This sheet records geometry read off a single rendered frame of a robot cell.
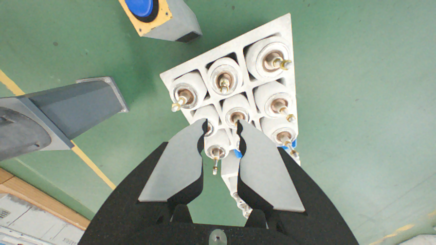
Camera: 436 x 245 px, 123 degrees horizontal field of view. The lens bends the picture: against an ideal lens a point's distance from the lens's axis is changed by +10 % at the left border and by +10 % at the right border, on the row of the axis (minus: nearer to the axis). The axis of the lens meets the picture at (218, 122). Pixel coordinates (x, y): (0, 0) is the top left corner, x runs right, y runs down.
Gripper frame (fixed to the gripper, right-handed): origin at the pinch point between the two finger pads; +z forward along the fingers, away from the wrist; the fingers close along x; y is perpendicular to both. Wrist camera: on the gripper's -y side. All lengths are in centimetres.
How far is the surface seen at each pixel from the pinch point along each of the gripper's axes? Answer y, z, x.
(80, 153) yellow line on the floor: 61, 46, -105
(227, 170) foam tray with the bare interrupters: 50, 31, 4
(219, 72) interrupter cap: -1.4, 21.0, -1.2
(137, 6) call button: -11.5, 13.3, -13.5
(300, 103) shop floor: 16, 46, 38
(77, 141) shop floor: 49, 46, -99
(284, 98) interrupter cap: 4.9, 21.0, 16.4
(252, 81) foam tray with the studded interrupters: 2.2, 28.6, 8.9
